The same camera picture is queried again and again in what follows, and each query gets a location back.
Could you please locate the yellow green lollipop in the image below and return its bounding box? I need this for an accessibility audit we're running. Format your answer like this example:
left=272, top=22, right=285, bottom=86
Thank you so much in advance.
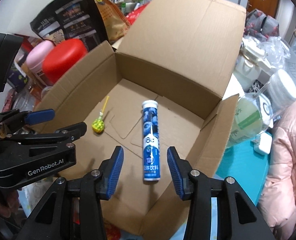
left=91, top=96, right=110, bottom=134

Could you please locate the blue white tablet tube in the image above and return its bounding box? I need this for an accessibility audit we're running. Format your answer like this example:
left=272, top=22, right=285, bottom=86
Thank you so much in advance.
left=142, top=100, right=161, bottom=181

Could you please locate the pink lidded jar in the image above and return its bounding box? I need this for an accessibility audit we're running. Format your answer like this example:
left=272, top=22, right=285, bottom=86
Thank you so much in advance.
left=26, top=40, right=55, bottom=86

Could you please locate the red lidded container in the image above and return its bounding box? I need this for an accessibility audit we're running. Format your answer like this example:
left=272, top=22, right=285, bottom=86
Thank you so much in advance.
left=42, top=38, right=88, bottom=83

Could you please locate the clear jar green label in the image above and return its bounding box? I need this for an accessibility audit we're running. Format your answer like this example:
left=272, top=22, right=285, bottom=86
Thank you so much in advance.
left=226, top=93, right=273, bottom=148

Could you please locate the black printed snack bag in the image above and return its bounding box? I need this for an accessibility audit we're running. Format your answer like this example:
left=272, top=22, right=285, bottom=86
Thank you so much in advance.
left=30, top=0, right=108, bottom=51

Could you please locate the orange yellow snack bag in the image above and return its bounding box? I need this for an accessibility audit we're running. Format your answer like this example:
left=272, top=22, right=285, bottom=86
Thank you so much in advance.
left=95, top=0, right=130, bottom=44

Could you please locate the brown cardboard box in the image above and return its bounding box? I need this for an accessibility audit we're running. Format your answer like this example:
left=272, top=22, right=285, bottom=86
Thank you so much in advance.
left=34, top=0, right=246, bottom=239

